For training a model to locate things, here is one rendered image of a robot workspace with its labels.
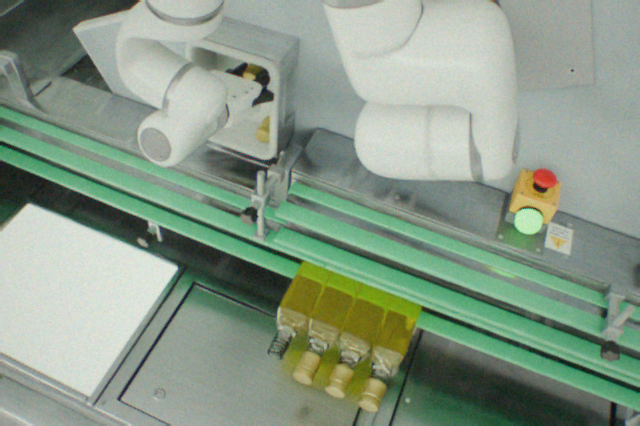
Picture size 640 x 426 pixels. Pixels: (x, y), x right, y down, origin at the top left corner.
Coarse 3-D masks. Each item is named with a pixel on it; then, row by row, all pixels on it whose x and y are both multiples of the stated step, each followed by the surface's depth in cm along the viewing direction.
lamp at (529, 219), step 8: (520, 208) 91; (528, 208) 90; (536, 208) 90; (520, 216) 90; (528, 216) 89; (536, 216) 89; (520, 224) 90; (528, 224) 90; (536, 224) 89; (528, 232) 91
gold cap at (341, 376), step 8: (336, 368) 91; (344, 368) 90; (336, 376) 89; (344, 376) 89; (352, 376) 91; (328, 384) 89; (336, 384) 88; (344, 384) 89; (328, 392) 90; (336, 392) 89; (344, 392) 89
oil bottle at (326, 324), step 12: (336, 276) 100; (336, 288) 99; (348, 288) 99; (360, 288) 101; (324, 300) 97; (336, 300) 97; (348, 300) 97; (324, 312) 96; (336, 312) 96; (348, 312) 96; (312, 324) 94; (324, 324) 94; (336, 324) 94; (312, 336) 94; (324, 336) 93; (336, 336) 94
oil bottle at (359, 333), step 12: (372, 288) 99; (360, 300) 98; (372, 300) 98; (384, 300) 98; (360, 312) 96; (372, 312) 96; (384, 312) 97; (348, 324) 94; (360, 324) 95; (372, 324) 95; (348, 336) 93; (360, 336) 93; (372, 336) 93; (348, 348) 92; (360, 348) 92; (360, 360) 94
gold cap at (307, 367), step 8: (304, 352) 92; (312, 352) 92; (304, 360) 91; (312, 360) 91; (320, 360) 92; (296, 368) 91; (304, 368) 90; (312, 368) 90; (296, 376) 90; (304, 376) 89; (312, 376) 90
